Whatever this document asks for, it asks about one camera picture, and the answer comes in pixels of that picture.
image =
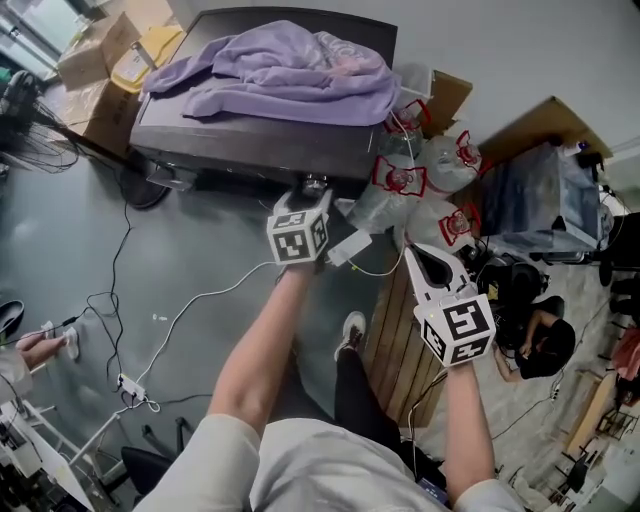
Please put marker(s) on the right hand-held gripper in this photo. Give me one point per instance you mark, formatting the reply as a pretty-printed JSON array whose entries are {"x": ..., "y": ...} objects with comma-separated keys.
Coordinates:
[{"x": 462, "y": 325}]

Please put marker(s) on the white table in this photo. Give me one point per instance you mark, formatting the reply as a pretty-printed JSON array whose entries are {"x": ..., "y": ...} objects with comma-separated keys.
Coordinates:
[{"x": 45, "y": 460}]

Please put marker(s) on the black standing fan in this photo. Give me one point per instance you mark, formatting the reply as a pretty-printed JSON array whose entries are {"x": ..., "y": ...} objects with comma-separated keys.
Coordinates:
[{"x": 144, "y": 191}]

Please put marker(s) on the small brown cardboard box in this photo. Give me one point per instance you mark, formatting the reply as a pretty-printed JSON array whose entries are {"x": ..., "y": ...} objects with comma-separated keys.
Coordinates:
[{"x": 95, "y": 55}]

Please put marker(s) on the person's white shirt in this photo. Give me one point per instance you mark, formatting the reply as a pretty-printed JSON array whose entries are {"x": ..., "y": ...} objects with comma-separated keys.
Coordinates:
[{"x": 325, "y": 475}]

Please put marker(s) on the large cardboard panel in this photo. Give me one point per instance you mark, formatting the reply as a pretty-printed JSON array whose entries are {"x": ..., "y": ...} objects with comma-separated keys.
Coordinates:
[{"x": 545, "y": 125}]

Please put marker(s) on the person's right forearm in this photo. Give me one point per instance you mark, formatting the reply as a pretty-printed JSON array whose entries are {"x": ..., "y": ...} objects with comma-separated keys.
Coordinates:
[{"x": 467, "y": 430}]

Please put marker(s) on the white power strip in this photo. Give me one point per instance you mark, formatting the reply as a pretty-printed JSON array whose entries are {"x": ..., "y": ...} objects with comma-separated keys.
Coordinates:
[{"x": 132, "y": 387}]

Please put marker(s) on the light wooden board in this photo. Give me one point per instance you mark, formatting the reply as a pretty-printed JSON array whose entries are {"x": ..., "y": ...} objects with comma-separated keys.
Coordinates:
[{"x": 592, "y": 412}]

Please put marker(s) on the black washing machine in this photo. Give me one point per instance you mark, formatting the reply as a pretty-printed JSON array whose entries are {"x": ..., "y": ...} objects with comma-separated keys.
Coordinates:
[{"x": 250, "y": 145}]

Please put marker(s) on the person's left forearm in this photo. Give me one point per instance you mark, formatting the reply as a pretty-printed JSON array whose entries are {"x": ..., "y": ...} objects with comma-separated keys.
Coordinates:
[{"x": 260, "y": 360}]

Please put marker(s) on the black device blue screen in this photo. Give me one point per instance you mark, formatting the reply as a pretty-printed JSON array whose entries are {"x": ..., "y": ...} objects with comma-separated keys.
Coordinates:
[{"x": 432, "y": 489}]

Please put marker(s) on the flat brown cardboard piece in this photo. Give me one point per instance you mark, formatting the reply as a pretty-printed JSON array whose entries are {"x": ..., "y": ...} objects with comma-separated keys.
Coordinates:
[{"x": 447, "y": 100}]

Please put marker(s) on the translucent plastic box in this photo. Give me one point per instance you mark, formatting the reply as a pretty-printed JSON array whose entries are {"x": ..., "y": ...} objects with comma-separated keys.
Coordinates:
[{"x": 416, "y": 80}]

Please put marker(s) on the yellow lidded bin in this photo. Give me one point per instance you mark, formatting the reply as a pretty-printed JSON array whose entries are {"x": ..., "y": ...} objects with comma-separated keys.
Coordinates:
[{"x": 127, "y": 75}]

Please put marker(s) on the person's right leg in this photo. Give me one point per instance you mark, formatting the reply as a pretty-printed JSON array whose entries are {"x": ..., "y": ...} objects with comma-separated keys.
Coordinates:
[{"x": 360, "y": 390}]

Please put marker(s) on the purple towel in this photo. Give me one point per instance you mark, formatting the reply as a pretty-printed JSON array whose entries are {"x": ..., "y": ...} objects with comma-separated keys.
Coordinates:
[{"x": 280, "y": 85}]

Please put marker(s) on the brown slatted wooden board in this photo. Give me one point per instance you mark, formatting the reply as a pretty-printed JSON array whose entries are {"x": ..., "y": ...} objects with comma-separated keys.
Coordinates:
[{"x": 400, "y": 350}]

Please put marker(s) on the white power adapter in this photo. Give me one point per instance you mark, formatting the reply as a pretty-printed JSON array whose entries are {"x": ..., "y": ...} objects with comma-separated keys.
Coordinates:
[{"x": 350, "y": 247}]

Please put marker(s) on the black helmet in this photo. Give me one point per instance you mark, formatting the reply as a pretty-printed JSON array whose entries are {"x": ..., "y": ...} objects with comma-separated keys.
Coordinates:
[{"x": 11, "y": 317}]

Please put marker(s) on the black office chair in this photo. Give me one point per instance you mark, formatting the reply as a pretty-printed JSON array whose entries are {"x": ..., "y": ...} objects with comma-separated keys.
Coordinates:
[{"x": 147, "y": 467}]

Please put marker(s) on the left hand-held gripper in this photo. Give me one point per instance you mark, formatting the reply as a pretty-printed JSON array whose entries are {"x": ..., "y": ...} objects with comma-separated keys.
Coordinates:
[{"x": 295, "y": 240}]

